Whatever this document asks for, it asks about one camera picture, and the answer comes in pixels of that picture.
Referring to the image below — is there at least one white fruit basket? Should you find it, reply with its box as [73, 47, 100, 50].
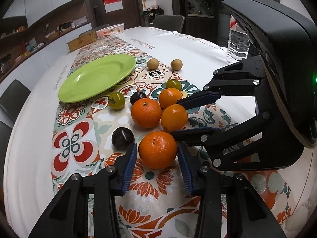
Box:
[96, 23, 125, 39]

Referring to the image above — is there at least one dark chair far left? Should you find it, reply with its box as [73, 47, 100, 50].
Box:
[79, 24, 110, 36]

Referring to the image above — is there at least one dark chair near left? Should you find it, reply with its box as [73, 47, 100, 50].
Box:
[0, 80, 31, 123]

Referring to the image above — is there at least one small orange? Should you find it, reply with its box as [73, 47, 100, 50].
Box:
[161, 104, 188, 133]
[158, 88, 182, 109]

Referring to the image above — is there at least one tan longan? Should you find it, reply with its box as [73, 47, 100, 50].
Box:
[147, 58, 159, 70]
[170, 59, 183, 71]

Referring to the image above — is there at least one green plate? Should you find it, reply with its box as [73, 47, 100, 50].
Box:
[58, 54, 136, 104]

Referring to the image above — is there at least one dark chair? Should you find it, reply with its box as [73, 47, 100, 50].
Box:
[79, 24, 110, 36]
[0, 80, 31, 123]

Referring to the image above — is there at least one woven wicker box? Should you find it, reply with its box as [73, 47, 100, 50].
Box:
[67, 31, 98, 52]

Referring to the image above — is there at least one large orange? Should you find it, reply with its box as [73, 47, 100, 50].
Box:
[131, 98, 162, 128]
[138, 131, 177, 170]

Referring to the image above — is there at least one left tan longan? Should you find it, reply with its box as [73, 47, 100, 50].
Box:
[147, 58, 159, 70]

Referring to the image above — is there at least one clear water bottle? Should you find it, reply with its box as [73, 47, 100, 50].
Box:
[226, 16, 250, 64]

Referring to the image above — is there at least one dark chair table end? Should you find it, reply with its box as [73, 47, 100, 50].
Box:
[153, 15, 185, 33]

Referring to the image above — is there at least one right tan longan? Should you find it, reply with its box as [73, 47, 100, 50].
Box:
[170, 59, 183, 71]

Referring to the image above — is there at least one green tomato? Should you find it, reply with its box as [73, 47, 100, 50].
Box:
[165, 79, 182, 91]
[108, 92, 126, 110]

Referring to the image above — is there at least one dark plum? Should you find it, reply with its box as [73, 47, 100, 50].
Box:
[111, 127, 135, 150]
[130, 91, 147, 105]

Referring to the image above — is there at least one patterned table runner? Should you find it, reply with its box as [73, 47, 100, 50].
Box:
[50, 35, 293, 238]

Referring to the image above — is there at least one white tablecloth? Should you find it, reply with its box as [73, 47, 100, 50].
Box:
[1, 27, 226, 237]

